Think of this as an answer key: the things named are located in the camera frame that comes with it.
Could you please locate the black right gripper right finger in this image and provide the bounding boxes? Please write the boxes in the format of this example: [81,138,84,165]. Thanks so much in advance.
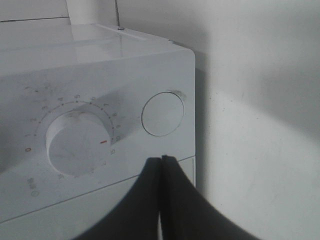
[160,155,255,240]

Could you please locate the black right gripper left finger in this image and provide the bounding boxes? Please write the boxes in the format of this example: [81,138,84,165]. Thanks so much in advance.
[76,157,162,240]

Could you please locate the white microwave knob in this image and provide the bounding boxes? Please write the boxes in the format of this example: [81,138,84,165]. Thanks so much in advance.
[45,110,111,177]

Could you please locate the round white door button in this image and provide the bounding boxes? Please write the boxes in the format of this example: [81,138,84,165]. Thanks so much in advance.
[141,92,184,137]

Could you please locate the white microwave oven body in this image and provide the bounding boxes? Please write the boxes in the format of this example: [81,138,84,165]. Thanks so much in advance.
[0,24,196,224]

